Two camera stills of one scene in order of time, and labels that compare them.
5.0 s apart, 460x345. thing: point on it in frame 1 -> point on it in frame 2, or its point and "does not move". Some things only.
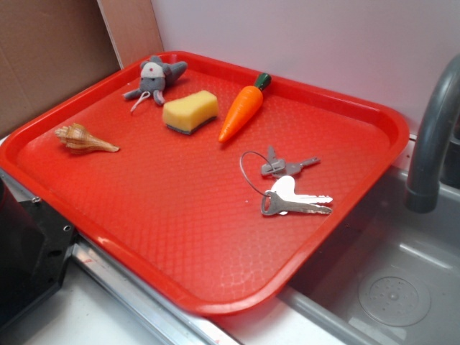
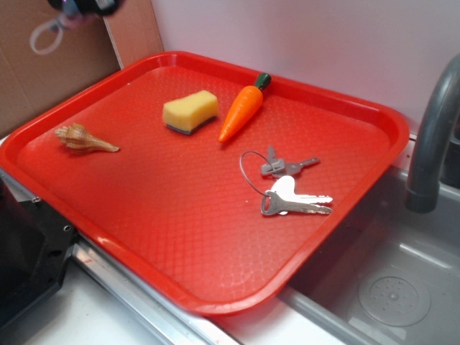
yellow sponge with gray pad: [186, 113] does not move
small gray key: [274, 165] does not move
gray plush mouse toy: [155, 76] -> [65, 21]
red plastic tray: [214, 185] does not move
